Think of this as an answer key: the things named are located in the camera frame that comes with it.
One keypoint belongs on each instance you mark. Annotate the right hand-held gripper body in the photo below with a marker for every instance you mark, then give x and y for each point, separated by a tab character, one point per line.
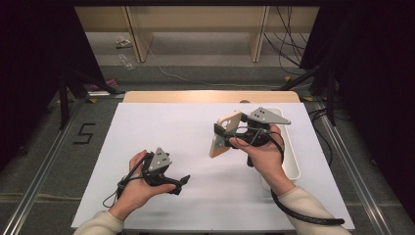
264	116

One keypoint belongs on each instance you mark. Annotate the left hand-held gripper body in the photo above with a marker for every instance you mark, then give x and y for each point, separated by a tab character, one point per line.
159	161

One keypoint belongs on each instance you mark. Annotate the beige printed phone case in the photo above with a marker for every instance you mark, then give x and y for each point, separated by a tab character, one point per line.
225	120

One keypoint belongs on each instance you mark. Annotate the white plastic storage box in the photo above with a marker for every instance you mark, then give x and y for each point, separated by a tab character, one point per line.
292	163

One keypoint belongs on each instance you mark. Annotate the person's left hand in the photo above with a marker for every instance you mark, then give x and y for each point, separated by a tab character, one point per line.
137	192

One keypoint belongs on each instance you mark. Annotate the person's right hand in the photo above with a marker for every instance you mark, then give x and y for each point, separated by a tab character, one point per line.
267	156

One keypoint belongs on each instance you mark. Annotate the dark round table grommet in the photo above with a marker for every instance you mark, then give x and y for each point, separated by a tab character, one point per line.
244	101

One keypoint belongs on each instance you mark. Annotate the white table cover sheet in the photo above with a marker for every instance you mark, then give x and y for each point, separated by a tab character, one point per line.
182	130

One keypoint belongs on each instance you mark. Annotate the light wooden table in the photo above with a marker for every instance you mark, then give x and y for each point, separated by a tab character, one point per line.
195	97

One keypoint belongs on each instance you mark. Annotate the black metal stand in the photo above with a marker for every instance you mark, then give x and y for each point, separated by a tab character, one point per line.
331	104
63	104

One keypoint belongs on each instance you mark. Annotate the pink cloth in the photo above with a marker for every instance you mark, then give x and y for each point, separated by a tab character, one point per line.
111	83

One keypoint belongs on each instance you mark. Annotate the flat white sheet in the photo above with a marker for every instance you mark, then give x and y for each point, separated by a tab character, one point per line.
98	93

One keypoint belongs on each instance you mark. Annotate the clear plastic bottle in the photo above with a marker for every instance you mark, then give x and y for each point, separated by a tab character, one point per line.
126	62

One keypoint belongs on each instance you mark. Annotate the beige wooden desk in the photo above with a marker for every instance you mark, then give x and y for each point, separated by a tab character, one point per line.
195	19

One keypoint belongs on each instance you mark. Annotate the black curtain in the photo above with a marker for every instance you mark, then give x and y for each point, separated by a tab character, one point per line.
32	65
375	81

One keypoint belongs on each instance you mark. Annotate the crumpled white paper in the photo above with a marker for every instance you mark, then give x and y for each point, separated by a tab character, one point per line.
123	41

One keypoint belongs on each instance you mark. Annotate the metal floor rail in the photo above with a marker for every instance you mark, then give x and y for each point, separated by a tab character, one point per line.
36	186
354	169

